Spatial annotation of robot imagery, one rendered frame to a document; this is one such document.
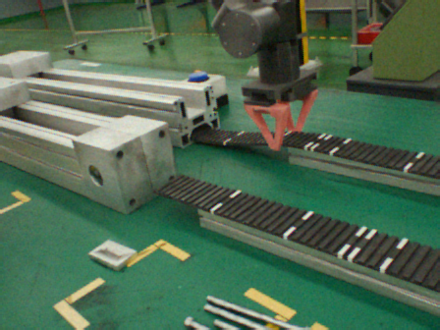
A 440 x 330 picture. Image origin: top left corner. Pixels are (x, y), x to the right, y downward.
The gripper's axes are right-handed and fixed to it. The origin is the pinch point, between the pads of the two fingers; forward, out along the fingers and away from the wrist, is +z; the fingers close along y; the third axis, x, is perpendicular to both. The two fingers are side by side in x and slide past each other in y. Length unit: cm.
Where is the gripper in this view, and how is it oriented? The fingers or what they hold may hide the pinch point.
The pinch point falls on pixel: (285, 137)
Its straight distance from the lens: 69.7
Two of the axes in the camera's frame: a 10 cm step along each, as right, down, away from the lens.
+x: 7.4, 1.8, -6.5
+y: -6.6, 3.9, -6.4
